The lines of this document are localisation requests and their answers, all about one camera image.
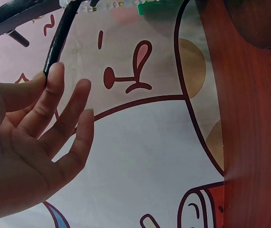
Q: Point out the person's left hand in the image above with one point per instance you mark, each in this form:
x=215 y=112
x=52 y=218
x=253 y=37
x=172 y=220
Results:
x=14 y=152

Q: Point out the black headband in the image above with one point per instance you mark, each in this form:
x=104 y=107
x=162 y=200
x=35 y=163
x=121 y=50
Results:
x=57 y=38

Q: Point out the short black rod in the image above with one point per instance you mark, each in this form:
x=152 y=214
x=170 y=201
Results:
x=19 y=38

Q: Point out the green plastic piece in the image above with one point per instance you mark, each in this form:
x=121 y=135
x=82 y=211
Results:
x=160 y=10

